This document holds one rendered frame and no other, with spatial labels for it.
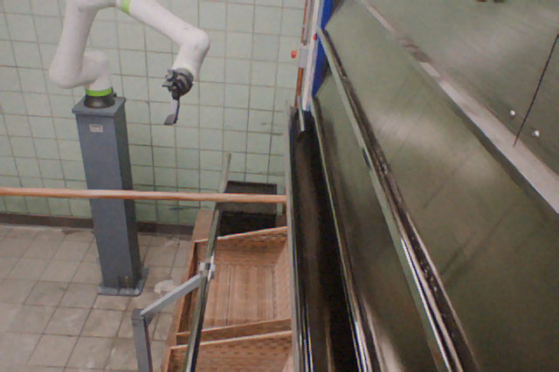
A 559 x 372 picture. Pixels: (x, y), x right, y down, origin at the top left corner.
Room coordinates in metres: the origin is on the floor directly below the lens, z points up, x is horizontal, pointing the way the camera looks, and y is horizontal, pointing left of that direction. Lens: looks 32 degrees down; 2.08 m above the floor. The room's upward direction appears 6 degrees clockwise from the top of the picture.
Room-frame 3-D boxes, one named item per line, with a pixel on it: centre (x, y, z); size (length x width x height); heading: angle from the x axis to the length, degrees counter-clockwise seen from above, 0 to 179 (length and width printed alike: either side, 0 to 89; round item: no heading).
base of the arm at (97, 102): (2.08, 0.94, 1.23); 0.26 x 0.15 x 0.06; 5
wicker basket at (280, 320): (1.37, 0.12, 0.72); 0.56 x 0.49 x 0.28; 5
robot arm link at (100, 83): (2.02, 0.94, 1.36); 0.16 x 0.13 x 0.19; 154
